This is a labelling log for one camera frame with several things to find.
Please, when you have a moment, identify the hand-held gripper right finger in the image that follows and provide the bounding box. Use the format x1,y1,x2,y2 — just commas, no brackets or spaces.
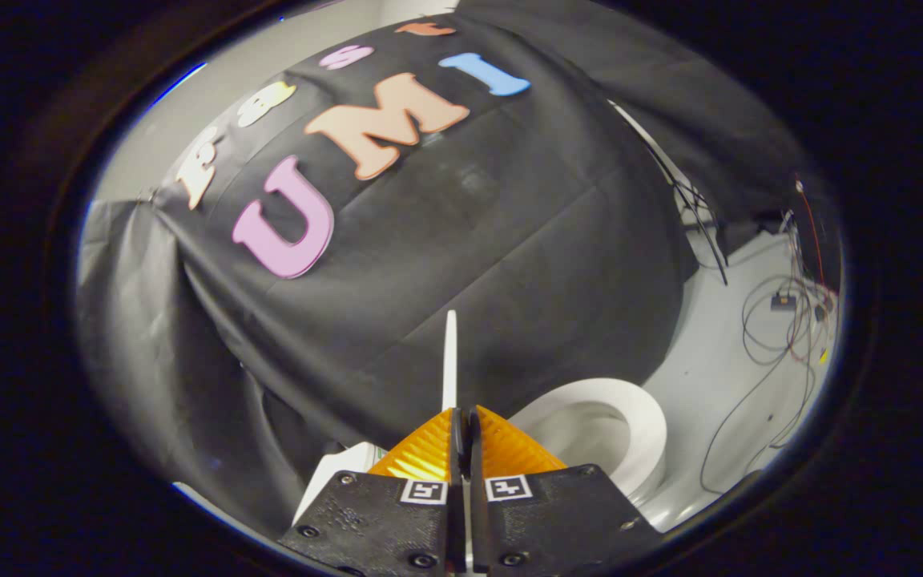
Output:
470,405,663,575

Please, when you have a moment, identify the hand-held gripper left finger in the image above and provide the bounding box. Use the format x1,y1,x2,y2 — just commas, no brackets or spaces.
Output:
279,407,463,575

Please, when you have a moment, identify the white toilet lid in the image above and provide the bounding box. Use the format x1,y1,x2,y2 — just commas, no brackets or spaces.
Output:
441,309,474,574

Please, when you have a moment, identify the white ceramic toilet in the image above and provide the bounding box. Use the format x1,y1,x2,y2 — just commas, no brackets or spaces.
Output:
293,393,671,531

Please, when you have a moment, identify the white toilet seat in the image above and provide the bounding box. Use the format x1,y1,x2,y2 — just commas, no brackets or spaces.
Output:
509,377,669,499

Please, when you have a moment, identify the black backdrop cloth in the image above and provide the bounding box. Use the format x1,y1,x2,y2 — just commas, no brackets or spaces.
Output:
75,196,328,536
149,14,699,451
457,0,821,235

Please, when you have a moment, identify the black tripod stand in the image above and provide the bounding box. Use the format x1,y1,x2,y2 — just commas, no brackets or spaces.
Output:
612,103,729,286

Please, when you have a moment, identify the tangle of floor cables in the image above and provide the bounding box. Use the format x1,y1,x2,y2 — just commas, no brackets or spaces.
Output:
699,180,839,494

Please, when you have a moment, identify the red cable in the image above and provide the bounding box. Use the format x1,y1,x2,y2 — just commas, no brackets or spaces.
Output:
795,180,828,291

